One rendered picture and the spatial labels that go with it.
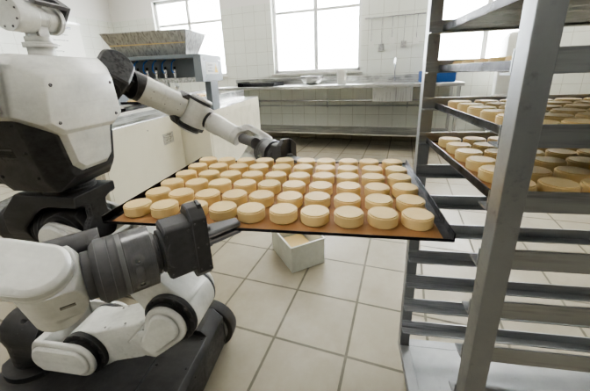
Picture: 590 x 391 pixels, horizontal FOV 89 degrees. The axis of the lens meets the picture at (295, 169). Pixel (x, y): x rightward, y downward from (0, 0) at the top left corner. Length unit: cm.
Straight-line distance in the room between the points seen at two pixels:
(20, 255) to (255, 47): 504
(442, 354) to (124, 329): 99
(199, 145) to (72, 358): 129
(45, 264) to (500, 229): 56
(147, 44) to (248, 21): 341
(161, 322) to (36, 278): 49
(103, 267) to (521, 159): 53
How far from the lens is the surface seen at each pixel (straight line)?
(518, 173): 46
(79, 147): 85
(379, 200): 57
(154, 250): 46
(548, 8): 44
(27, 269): 46
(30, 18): 89
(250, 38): 539
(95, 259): 47
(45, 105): 80
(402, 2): 486
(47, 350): 123
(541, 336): 131
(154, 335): 94
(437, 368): 121
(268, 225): 52
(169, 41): 210
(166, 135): 191
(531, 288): 118
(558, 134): 50
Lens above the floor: 105
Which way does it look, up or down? 18 degrees down
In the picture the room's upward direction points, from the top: 2 degrees counter-clockwise
